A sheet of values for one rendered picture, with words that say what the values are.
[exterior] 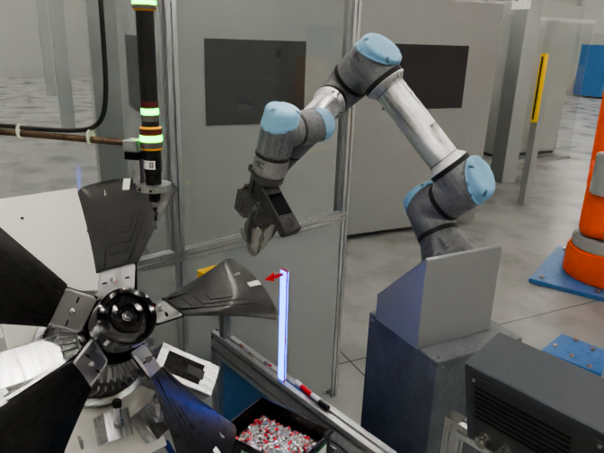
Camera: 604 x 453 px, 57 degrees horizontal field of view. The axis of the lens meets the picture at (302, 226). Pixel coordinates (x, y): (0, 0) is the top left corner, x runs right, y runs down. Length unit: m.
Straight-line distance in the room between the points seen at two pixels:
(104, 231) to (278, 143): 0.45
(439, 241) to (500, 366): 0.57
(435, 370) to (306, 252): 1.16
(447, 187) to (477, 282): 0.27
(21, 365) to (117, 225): 0.34
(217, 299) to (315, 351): 1.53
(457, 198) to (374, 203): 3.68
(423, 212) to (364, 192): 3.53
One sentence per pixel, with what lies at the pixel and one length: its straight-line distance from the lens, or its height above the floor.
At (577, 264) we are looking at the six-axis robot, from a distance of 4.82.
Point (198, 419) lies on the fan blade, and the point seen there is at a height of 1.00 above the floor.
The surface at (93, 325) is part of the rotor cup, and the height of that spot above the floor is 1.21.
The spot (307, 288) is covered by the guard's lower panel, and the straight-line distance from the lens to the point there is 2.57.
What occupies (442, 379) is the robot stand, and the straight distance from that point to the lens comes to 1.52.
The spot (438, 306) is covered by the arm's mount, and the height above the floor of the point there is 1.11.
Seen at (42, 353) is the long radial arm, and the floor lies 1.12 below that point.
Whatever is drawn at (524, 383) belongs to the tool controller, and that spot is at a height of 1.23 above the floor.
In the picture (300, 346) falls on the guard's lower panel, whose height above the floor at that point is 0.38.
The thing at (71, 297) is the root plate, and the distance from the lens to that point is 1.21.
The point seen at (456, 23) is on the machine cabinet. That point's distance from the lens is 5.40.
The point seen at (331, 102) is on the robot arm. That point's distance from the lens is 1.52.
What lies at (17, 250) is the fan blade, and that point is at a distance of 1.19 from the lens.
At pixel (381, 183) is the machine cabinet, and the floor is 0.51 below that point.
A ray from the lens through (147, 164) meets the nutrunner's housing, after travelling 1.15.
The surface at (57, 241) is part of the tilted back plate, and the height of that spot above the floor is 1.26.
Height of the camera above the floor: 1.76
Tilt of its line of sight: 19 degrees down
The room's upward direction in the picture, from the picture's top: 2 degrees clockwise
